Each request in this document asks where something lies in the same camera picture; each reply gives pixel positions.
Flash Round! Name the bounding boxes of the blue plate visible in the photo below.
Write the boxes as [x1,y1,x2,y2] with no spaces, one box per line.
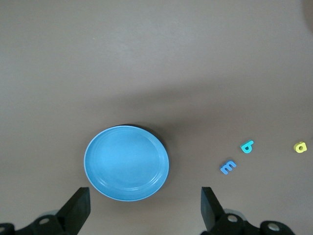
[84,125,170,202]

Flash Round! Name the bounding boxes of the brown table cover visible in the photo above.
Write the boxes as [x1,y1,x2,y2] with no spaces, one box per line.
[0,0,313,235]

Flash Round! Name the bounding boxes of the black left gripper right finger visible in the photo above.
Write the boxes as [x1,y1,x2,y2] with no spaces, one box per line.
[201,187,296,235]

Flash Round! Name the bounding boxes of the blue foam letter m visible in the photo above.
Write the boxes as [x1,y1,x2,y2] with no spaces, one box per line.
[220,160,237,175]

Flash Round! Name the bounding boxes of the teal foam letter b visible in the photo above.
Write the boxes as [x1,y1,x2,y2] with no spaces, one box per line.
[240,140,254,154]

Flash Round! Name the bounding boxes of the yellow foam letter d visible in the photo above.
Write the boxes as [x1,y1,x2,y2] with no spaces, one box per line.
[293,141,307,154]

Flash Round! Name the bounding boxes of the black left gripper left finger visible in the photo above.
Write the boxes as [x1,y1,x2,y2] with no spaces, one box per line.
[0,187,91,235]

